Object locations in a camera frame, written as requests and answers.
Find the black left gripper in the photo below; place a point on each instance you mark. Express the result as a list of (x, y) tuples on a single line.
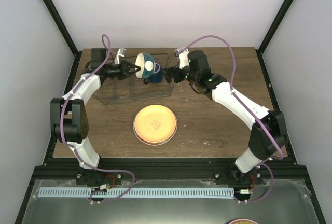
[(124, 66)]

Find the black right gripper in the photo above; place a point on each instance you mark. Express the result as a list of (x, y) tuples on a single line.
[(174, 70)]

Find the white and blue bowl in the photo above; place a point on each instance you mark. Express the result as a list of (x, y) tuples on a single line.
[(146, 63)]

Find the dark blue ceramic mug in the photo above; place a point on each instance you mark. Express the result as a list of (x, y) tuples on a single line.
[(156, 77)]

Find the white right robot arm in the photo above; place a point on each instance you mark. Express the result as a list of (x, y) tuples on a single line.
[(268, 128)]

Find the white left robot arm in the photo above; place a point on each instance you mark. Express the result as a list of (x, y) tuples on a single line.
[(68, 117)]

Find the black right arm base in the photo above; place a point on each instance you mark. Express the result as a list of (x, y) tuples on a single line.
[(232, 176)]

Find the orange plate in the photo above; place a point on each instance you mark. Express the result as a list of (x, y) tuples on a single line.
[(155, 112)]

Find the pink plate underneath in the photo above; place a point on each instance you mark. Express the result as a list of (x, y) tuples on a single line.
[(157, 135)]

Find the pink round object at bottom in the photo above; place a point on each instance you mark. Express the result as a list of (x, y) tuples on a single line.
[(242, 221)]

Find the clear acrylic sheet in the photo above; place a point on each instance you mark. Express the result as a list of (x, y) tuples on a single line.
[(283, 201)]

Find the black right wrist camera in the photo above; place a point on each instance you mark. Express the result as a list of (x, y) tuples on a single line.
[(198, 61)]

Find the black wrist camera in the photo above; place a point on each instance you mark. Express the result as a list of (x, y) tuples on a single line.
[(198, 61), (98, 56)]

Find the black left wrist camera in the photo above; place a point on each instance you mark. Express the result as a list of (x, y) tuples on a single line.
[(98, 56)]

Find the black aluminium frame post left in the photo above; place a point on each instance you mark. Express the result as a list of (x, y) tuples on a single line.
[(60, 25)]

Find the black aluminium frame post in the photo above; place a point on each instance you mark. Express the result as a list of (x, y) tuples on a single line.
[(60, 25), (275, 25)]

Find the black front frame rail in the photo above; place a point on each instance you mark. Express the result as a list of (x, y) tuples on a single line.
[(165, 168)]

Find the light blue slotted cable duct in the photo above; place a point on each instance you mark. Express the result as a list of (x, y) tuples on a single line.
[(78, 192)]

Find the black aluminium frame post right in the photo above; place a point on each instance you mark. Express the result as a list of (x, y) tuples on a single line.
[(275, 25)]

